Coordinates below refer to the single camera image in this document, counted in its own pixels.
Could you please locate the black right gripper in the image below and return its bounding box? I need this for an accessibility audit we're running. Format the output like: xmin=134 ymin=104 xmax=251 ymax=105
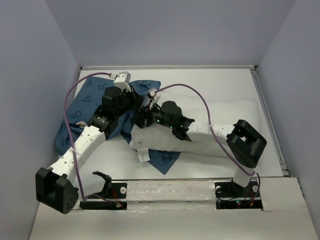
xmin=129 ymin=100 xmax=175 ymax=129

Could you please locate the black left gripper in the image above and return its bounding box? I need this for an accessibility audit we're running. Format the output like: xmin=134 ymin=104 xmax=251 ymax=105
xmin=114 ymin=86 xmax=145 ymax=119

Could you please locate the blue letter-print pillowcase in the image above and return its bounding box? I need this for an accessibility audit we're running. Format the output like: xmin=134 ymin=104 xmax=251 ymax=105
xmin=54 ymin=76 xmax=180 ymax=175

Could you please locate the white pillow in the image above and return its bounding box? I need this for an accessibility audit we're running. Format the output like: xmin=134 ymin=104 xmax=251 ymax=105
xmin=129 ymin=91 xmax=261 ymax=157

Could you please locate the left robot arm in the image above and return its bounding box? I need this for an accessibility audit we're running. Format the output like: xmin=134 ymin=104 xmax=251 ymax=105
xmin=35 ymin=86 xmax=144 ymax=214

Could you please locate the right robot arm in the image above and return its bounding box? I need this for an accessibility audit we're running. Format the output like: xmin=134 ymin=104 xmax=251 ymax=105
xmin=129 ymin=101 xmax=267 ymax=196

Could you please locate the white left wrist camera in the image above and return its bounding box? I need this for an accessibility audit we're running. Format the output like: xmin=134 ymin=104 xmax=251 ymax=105
xmin=110 ymin=71 xmax=132 ymax=92

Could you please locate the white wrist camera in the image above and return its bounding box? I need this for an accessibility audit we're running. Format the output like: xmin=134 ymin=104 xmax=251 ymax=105
xmin=147 ymin=88 xmax=161 ymax=109
xmin=110 ymin=71 xmax=132 ymax=92

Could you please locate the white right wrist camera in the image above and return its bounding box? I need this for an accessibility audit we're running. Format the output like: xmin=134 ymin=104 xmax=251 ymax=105
xmin=147 ymin=88 xmax=161 ymax=109

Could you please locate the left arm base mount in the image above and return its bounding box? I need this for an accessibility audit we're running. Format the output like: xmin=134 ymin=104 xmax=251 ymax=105
xmin=78 ymin=171 xmax=128 ymax=211

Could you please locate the aluminium back table rail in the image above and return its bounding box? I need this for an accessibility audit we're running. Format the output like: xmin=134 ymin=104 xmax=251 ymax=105
xmin=80 ymin=65 xmax=258 ymax=71

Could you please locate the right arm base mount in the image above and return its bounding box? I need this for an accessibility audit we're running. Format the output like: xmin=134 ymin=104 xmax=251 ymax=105
xmin=214 ymin=180 xmax=263 ymax=210

